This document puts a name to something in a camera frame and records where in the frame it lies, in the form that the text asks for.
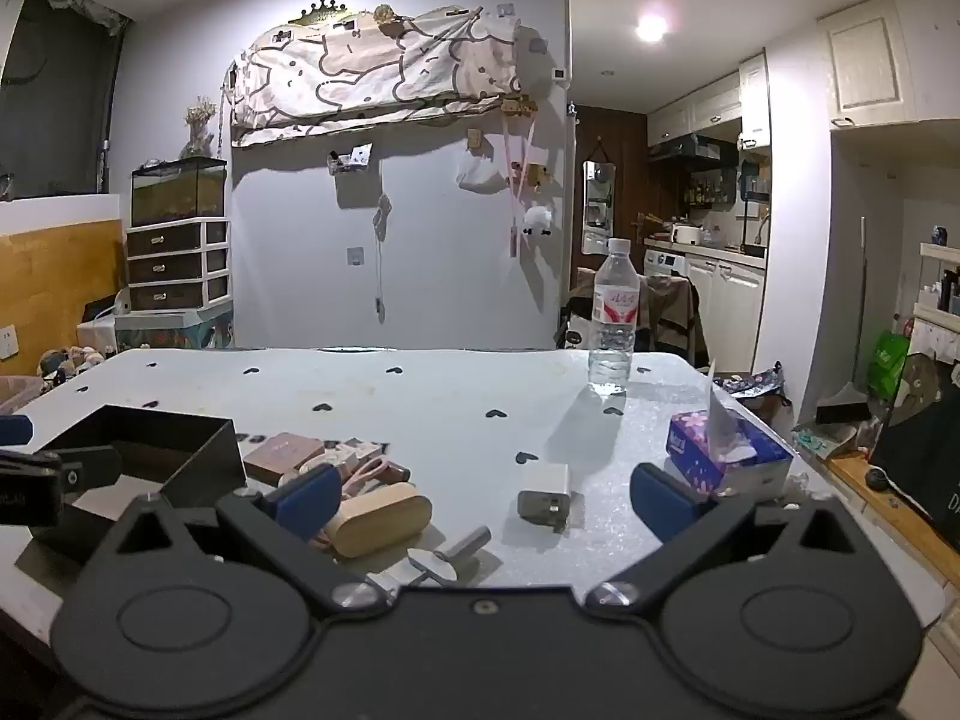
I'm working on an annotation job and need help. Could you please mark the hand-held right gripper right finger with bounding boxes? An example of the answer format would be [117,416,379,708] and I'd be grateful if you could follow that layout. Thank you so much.
[585,463,875,620]

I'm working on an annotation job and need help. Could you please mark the hanging white cord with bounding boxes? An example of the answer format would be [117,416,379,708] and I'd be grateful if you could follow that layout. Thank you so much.
[373,195,393,323]

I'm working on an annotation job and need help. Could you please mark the clear plastic water bottle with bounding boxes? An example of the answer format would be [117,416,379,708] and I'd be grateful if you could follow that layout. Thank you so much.
[587,238,641,396]

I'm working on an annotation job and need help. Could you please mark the dark wooden door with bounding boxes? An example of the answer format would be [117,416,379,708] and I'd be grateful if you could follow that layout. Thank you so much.
[574,105,650,280]

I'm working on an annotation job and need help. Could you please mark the silver metal tool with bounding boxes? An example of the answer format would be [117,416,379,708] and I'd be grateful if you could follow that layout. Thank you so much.
[386,525,492,590]

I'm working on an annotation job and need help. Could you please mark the green bag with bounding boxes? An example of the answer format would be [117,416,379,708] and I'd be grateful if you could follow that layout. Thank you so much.
[868,330,913,401]

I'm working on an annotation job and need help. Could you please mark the white drawer unit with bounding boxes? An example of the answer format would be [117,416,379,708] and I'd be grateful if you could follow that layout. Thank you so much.
[125,217,231,312]

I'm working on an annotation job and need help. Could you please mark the printed cartoon cloth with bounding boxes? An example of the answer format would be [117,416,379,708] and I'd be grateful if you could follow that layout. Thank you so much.
[229,6,542,147]

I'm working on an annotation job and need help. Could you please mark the clear plastic bin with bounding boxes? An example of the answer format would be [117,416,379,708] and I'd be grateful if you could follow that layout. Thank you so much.
[0,375,47,418]

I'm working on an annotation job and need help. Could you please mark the brown makeup palette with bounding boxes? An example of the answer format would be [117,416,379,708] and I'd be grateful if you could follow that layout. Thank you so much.
[244,433,327,486]

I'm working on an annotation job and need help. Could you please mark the gold crown ornament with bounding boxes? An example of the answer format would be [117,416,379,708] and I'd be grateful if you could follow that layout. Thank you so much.
[289,0,353,27]

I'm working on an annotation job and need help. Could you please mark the white appliance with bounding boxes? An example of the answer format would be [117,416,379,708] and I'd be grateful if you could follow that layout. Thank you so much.
[77,289,134,352]

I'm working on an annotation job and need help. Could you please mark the rack of bottles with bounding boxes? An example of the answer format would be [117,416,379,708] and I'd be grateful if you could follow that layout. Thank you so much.
[686,175,737,209]

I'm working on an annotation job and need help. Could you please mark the purple floral tissue box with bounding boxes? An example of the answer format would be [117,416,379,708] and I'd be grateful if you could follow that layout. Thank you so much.
[666,358,794,500]

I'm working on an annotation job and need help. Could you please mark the white hanging pouch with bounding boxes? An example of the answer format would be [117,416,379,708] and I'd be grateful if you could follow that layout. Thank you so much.
[457,154,505,192]

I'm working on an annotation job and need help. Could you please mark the dark window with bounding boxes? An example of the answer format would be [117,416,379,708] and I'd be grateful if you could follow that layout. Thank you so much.
[0,0,127,201]

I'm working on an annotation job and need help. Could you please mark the white kitchen counter unit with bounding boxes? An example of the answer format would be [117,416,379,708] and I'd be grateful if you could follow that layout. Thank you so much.
[643,236,767,377]

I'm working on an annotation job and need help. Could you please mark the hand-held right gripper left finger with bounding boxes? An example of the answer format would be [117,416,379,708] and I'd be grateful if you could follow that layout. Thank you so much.
[94,463,392,620]

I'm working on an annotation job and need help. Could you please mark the white storage shelf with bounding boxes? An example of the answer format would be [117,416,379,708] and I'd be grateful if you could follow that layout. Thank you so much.
[910,225,960,362]

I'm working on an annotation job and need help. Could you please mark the dried flower bunch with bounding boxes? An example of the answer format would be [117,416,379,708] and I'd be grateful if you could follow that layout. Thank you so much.
[184,97,220,160]

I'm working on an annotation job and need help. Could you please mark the pink eyelash curler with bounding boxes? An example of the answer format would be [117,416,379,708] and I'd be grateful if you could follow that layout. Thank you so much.
[300,441,412,502]

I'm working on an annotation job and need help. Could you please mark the pink lanyard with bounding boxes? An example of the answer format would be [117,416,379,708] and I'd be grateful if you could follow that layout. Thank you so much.
[504,116,538,260]

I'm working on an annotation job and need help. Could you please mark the white kitchen wall cabinets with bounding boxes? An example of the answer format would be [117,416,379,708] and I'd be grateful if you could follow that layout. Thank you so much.
[646,51,772,152]

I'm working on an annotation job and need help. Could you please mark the pile of plush toys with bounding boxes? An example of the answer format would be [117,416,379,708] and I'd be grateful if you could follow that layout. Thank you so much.
[37,345,121,385]

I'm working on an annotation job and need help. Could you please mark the hanging wall mirror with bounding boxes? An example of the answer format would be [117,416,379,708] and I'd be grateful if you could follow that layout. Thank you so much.
[581,160,617,256]

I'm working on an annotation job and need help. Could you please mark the floral bag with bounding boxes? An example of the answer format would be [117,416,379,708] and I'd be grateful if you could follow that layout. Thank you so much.
[712,362,790,400]

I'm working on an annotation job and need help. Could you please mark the white charger plug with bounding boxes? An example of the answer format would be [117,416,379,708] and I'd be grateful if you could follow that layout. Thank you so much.
[517,463,572,533]

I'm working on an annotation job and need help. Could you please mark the black bag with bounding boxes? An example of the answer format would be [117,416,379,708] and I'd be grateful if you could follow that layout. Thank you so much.
[870,351,960,535]

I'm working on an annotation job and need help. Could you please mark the black box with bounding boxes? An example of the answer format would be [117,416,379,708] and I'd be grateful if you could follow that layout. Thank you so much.
[30,405,248,563]

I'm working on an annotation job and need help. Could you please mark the glass fish tank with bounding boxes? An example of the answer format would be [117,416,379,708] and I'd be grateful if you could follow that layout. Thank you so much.
[131,157,228,228]

